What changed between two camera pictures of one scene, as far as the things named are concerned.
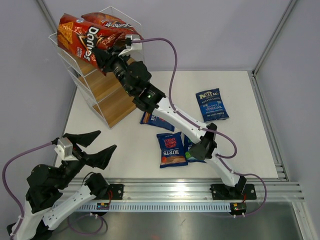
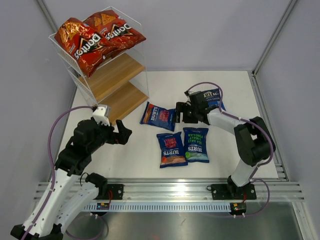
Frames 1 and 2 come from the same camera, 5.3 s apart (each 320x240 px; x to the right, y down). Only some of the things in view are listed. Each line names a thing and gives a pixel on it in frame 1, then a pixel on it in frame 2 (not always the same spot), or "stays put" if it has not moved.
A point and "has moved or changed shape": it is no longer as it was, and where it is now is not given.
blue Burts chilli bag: [172, 154] stays put
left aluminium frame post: [47, 15] stays put
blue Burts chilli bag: [149, 118] stays put
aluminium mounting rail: [197, 189] stays put
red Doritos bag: [78, 37] has moved or changed shape
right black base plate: [244, 192] stays put
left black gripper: [100, 159] → [123, 135]
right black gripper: [106, 59] → [181, 107]
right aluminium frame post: [255, 70] stays put
